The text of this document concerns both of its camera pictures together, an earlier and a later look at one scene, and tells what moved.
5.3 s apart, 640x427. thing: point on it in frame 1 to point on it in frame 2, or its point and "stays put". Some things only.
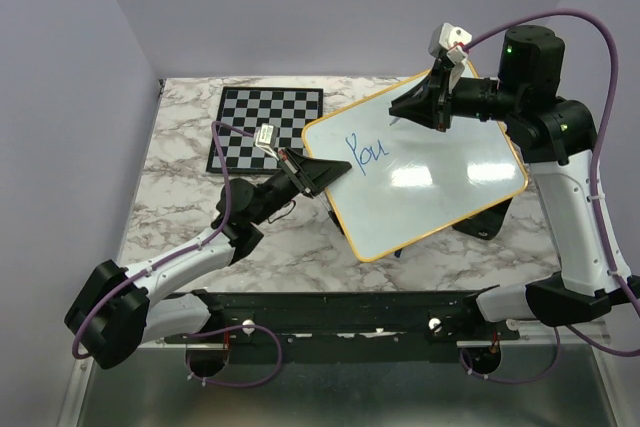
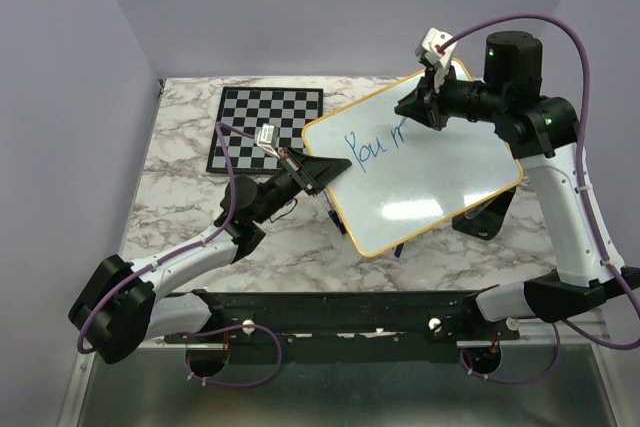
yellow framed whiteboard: (408, 180) to (459, 74)
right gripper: (430, 103) stays put
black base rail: (317, 315) stays put
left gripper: (314, 174) stays put
